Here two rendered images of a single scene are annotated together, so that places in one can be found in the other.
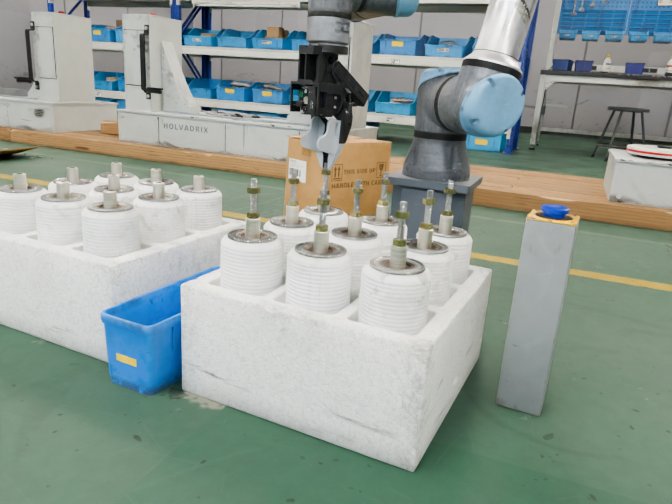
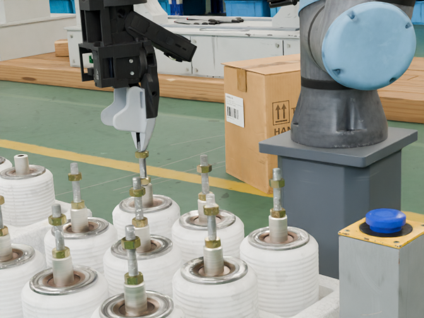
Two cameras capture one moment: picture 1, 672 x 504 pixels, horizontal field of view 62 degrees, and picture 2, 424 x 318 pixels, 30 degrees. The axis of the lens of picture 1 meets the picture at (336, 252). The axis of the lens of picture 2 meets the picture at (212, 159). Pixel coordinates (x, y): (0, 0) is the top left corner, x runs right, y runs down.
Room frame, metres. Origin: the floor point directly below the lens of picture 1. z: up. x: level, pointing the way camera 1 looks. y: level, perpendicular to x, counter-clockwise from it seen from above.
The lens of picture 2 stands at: (0.05, -0.39, 0.60)
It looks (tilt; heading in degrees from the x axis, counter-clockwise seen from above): 15 degrees down; 18
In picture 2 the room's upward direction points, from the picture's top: 3 degrees counter-clockwise
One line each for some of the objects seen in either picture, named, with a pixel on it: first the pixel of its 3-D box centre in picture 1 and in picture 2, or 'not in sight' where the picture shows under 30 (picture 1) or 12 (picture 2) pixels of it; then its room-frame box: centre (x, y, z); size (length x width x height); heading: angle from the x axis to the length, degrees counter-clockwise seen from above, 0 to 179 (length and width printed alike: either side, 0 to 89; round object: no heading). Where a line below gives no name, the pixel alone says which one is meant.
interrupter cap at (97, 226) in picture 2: (291, 222); (80, 228); (0.93, 0.08, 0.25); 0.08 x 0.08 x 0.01
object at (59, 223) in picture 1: (67, 245); not in sight; (1.00, 0.50, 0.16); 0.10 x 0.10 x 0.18
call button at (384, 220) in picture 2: (554, 212); (385, 223); (0.83, -0.32, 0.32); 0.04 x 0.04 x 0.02
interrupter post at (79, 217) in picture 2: (292, 215); (79, 219); (0.93, 0.08, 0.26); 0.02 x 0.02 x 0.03
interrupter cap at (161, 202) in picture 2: (323, 211); (146, 204); (1.04, 0.03, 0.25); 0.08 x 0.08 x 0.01
